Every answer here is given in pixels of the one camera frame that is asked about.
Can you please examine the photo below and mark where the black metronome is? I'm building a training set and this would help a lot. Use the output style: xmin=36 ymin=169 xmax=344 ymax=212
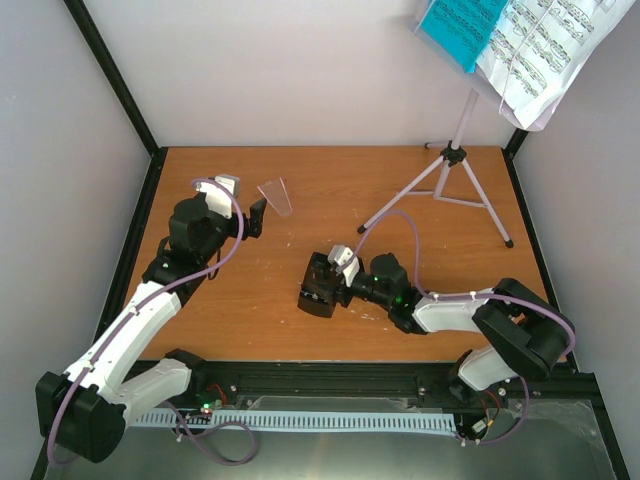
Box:
xmin=297 ymin=252 xmax=344 ymax=318

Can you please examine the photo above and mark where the clear metronome cover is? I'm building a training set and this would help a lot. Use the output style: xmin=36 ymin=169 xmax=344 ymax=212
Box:
xmin=258 ymin=177 xmax=293 ymax=217

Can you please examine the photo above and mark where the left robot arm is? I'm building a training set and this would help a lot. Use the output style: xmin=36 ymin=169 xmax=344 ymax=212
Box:
xmin=35 ymin=193 xmax=267 ymax=467

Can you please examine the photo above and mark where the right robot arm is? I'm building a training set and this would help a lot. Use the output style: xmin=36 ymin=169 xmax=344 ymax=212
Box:
xmin=328 ymin=245 xmax=576 ymax=391

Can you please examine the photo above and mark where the white tripod music stand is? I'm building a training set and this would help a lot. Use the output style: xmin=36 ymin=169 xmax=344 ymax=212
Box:
xmin=356 ymin=89 xmax=514 ymax=249

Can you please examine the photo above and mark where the blue sheet music paper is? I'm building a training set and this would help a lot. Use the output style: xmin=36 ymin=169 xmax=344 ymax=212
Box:
xmin=419 ymin=0 xmax=507 ymax=73

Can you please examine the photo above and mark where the white sheet music paper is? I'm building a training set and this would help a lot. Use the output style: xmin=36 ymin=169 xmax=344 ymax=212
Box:
xmin=476 ymin=0 xmax=633 ymax=131

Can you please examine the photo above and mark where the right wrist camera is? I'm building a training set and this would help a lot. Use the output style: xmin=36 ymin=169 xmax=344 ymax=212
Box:
xmin=328 ymin=245 xmax=360 ymax=287

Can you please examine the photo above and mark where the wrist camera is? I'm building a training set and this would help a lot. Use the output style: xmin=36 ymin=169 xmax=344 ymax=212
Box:
xmin=196 ymin=174 xmax=240 ymax=219
xmin=328 ymin=245 xmax=360 ymax=287

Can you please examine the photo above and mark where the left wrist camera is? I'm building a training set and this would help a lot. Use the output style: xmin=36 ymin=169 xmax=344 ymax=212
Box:
xmin=196 ymin=174 xmax=240 ymax=219

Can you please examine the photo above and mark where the black left frame post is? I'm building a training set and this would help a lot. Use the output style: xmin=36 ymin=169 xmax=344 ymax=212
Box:
xmin=62 ymin=0 xmax=168 ymax=161

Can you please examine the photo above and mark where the grey slotted cable duct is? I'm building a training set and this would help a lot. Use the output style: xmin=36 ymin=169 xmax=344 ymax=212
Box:
xmin=132 ymin=408 xmax=458 ymax=434

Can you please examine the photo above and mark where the black aluminium frame post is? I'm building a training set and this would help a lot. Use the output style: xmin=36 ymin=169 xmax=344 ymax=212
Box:
xmin=502 ymin=128 xmax=529 ymax=161

